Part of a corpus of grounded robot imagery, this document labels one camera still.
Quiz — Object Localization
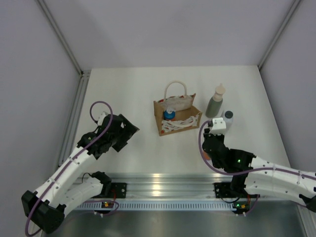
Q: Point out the dark blue pump bottle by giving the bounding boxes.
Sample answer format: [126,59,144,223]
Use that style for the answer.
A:
[203,153,211,160]

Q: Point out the white square bottle grey cap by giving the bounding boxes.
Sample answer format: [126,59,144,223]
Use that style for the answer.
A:
[221,110,234,130]

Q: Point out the grey-green bottle beige cap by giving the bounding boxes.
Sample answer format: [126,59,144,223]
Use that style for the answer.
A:
[205,83,226,118]

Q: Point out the watermelon print canvas bag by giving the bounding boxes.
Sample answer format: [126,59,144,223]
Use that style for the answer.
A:
[153,80,202,136]

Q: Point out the light blue pump bottle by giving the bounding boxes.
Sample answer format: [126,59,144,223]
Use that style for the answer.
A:
[163,107,176,121]

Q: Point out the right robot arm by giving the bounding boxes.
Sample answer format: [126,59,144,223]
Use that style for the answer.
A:
[199,128,316,212]

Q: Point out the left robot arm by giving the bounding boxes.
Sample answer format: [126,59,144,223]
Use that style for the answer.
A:
[21,112,139,234]

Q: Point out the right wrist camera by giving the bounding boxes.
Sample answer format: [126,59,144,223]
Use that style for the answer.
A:
[210,117,227,135]

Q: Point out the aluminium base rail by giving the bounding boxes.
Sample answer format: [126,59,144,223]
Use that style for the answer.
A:
[39,172,309,198]

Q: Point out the white slotted cable duct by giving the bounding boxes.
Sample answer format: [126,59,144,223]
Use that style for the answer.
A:
[76,200,246,211]

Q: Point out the left aluminium frame post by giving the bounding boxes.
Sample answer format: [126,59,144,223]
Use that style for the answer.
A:
[35,0,83,76]

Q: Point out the aluminium frame post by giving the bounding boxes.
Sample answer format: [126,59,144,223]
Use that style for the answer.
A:
[35,0,83,76]
[257,0,304,71]

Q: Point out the right aluminium frame post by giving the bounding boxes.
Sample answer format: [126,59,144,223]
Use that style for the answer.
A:
[257,0,304,71]

